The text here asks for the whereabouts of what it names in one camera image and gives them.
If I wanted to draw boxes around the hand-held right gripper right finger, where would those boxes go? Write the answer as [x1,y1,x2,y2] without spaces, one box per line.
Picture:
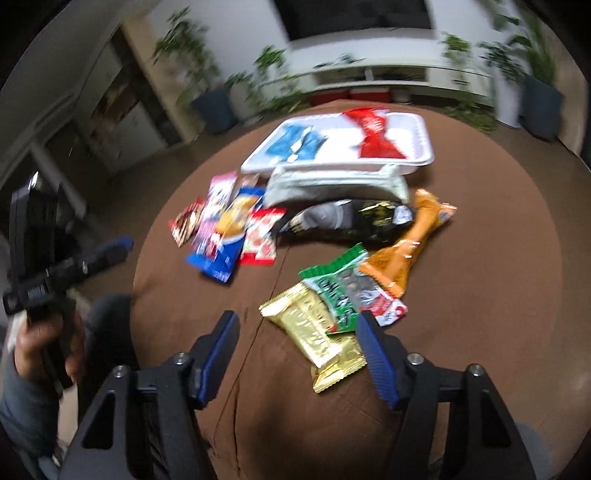
[355,310,536,480]

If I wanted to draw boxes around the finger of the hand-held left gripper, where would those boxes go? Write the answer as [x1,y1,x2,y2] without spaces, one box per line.
[55,236,134,283]

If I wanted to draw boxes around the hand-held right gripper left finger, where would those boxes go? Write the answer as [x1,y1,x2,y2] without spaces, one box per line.
[60,310,241,480]

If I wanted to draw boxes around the small dark red snack packet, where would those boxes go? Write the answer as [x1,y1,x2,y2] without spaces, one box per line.
[170,198,205,246]

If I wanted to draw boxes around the gold snack packet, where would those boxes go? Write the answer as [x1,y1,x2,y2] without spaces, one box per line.
[259,282,369,394]

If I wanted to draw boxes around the green snack packet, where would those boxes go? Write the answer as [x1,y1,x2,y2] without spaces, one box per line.
[299,244,409,334]

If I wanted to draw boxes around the pink snack packet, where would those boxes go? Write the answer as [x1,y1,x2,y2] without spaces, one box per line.
[191,172,238,259]

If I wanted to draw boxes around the blue and orange snack packet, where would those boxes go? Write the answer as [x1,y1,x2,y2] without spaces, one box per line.
[186,187,266,283]

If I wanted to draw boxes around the red and white snack packet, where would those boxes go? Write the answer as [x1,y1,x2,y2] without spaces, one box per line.
[238,208,287,267]

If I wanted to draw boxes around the black snack packet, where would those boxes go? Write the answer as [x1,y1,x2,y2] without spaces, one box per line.
[277,198,416,246]

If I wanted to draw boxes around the white plastic tray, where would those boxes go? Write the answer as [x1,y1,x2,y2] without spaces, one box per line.
[240,108,435,178]

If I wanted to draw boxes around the person's left forearm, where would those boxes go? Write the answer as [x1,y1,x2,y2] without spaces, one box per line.
[0,351,63,464]

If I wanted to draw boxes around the person's left hand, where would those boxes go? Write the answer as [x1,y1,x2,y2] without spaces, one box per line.
[13,318,86,385]

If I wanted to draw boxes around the person's dark pants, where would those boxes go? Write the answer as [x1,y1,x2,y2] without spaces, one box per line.
[74,293,140,384]

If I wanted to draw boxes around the wooden shelf cabinet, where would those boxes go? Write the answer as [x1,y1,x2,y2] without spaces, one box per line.
[85,23,186,172]

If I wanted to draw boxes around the dark blue planter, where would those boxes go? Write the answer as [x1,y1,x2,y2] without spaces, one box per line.
[518,74,567,142]
[191,88,237,136]

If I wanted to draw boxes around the large white snack bag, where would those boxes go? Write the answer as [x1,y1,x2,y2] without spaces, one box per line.
[262,167,411,209]

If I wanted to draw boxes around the small blue snack packet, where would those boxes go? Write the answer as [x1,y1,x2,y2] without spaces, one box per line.
[265,126,324,162]

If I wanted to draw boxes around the tall green potted plant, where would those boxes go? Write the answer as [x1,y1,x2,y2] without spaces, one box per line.
[154,9,219,108]

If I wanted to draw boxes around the bushy green plant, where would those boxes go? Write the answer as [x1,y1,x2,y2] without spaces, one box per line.
[225,46,315,126]

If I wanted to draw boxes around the trailing green plant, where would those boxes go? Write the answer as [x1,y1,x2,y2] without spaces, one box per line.
[440,34,498,134]

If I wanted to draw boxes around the white television cabinet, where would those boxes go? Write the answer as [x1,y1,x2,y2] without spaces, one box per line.
[288,28,492,101]

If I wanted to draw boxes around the black television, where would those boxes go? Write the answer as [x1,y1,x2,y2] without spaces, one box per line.
[272,0,435,42]

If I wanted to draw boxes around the large leafy green plant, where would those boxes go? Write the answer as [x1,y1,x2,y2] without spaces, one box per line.
[480,0,563,86]

